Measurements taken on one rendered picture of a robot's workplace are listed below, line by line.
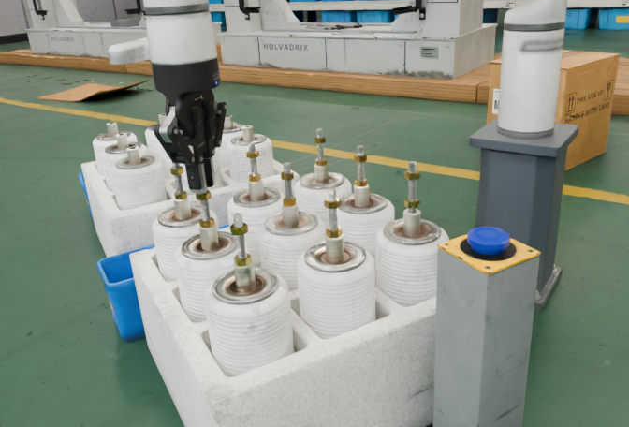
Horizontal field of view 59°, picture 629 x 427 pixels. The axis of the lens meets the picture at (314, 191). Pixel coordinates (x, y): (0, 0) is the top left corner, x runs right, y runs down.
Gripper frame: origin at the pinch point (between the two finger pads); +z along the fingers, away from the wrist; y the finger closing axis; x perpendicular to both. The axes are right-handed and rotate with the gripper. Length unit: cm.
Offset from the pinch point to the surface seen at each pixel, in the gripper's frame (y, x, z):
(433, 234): 9.2, -27.4, 9.8
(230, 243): 0.7, -2.5, 9.7
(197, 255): -2.9, 0.2, 9.7
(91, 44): 278, 251, 18
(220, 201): 33.1, 17.5, 18.9
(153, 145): 48, 42, 13
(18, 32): 450, 497, 24
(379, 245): 6.6, -20.9, 10.8
